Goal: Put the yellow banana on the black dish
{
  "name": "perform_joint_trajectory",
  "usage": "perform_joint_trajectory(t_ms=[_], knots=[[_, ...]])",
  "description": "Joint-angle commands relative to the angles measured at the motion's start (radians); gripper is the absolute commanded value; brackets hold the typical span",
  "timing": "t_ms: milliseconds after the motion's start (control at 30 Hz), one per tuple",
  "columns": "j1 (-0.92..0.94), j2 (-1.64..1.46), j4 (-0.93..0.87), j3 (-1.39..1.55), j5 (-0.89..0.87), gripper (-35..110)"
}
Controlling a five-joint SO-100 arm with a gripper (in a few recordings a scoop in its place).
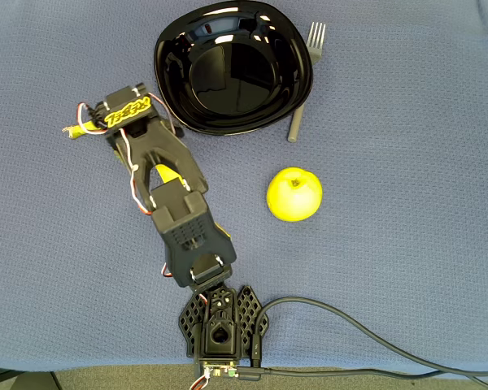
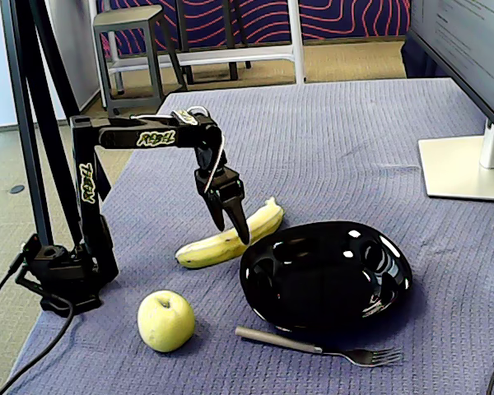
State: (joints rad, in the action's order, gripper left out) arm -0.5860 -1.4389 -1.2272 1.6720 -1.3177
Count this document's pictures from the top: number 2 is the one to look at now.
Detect white metal table frame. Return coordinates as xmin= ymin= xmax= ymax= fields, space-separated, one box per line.
xmin=105 ymin=0 xmax=306 ymax=98

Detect computer monitor screen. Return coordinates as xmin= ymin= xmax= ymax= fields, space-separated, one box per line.
xmin=401 ymin=0 xmax=494 ymax=141

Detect glossy black plate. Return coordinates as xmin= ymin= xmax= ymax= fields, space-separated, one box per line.
xmin=238 ymin=221 xmax=414 ymax=333

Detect blue-grey woven tablecloth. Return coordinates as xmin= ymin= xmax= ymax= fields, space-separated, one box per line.
xmin=2 ymin=77 xmax=494 ymax=395

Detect black tripod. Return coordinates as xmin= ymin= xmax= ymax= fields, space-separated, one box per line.
xmin=0 ymin=0 xmax=113 ymax=250

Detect green apple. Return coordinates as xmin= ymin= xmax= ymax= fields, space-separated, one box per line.
xmin=137 ymin=289 xmax=197 ymax=354

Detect black usb cable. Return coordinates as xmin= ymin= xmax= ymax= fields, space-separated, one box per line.
xmin=0 ymin=298 xmax=75 ymax=395

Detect grey metal stool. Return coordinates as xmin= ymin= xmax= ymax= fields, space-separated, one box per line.
xmin=92 ymin=4 xmax=189 ymax=119

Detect silver monitor stand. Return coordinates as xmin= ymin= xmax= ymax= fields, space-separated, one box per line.
xmin=417 ymin=118 xmax=494 ymax=205

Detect yellow banana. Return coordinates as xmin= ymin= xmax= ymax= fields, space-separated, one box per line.
xmin=175 ymin=196 xmax=285 ymax=270

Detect black power cable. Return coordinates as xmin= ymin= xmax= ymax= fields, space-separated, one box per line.
xmin=0 ymin=253 xmax=26 ymax=330

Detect purple panel with pink lines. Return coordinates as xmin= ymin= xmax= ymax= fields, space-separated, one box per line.
xmin=96 ymin=0 xmax=412 ymax=57

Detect grey metal fork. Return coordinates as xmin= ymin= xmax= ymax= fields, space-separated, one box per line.
xmin=235 ymin=325 xmax=404 ymax=368

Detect dark metal chair legs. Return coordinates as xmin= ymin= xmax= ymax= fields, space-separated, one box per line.
xmin=175 ymin=0 xmax=253 ymax=86

